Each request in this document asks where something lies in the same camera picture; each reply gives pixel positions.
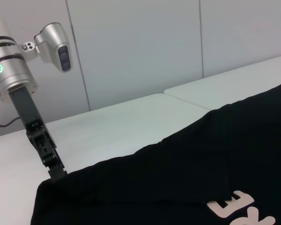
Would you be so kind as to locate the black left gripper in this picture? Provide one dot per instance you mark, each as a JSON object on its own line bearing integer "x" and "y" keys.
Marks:
{"x": 25, "y": 110}

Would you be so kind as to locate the black shirt with FREE print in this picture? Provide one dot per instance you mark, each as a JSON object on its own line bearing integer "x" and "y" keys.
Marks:
{"x": 178, "y": 164}

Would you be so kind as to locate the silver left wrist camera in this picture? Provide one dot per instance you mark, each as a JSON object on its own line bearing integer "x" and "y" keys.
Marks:
{"x": 51, "y": 44}

